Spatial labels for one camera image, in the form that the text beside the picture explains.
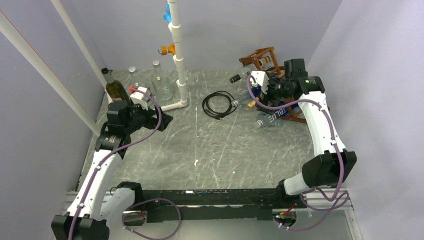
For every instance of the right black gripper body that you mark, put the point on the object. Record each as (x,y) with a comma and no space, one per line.
(277,90)

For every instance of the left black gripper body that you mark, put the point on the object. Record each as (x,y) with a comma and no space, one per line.
(141,117)

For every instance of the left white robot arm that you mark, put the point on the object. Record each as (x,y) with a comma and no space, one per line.
(99,185)

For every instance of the brown wooden wine rack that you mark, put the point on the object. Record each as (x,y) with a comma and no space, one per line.
(275,71)

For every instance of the rear blue square bottle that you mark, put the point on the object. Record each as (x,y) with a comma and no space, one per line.
(242,99)

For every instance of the brown bottle gold foil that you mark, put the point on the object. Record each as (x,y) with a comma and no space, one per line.
(251,104)

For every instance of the clear bottle white cap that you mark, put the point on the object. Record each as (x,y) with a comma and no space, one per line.
(138,80)

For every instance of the white PVC pipe frame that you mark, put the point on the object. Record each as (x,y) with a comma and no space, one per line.
(8,29)

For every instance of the front blue Blue Dash bottle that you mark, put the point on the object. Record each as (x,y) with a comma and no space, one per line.
(265,119)

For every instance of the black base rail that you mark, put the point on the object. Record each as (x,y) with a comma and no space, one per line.
(156,206)

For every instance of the clear bottle green label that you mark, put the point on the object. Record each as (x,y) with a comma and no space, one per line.
(161,83)

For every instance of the orange pipe-mounted fitting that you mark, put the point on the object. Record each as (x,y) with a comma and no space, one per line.
(165,50)

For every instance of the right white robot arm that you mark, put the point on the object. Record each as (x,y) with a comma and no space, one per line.
(332,162)

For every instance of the blue pipe-mounted fitting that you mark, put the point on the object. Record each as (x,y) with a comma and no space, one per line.
(167,14)

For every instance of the green wine bottle silver foil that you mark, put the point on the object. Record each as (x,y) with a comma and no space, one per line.
(115,88)

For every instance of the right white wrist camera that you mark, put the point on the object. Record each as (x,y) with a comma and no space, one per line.
(259,79)

